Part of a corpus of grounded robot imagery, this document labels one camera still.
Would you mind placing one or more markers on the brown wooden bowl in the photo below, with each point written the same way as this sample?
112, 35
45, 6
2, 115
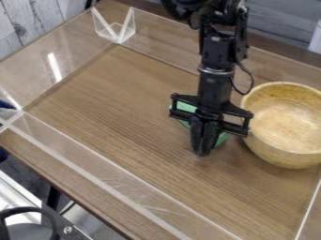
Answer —
286, 128

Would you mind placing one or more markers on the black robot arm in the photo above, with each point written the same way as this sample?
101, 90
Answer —
220, 20

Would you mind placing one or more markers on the blue object at edge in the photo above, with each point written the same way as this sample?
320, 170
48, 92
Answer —
6, 105

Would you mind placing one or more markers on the clear acrylic tray walls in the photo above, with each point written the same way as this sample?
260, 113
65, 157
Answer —
90, 86

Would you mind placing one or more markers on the black table leg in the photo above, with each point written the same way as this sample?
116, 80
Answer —
54, 198

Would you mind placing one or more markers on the grey metal bracket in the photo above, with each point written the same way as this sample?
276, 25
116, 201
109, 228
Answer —
66, 231

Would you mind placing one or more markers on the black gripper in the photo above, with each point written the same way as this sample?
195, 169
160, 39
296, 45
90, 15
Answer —
217, 115

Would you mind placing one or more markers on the green rectangular block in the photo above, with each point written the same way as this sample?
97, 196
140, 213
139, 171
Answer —
191, 109

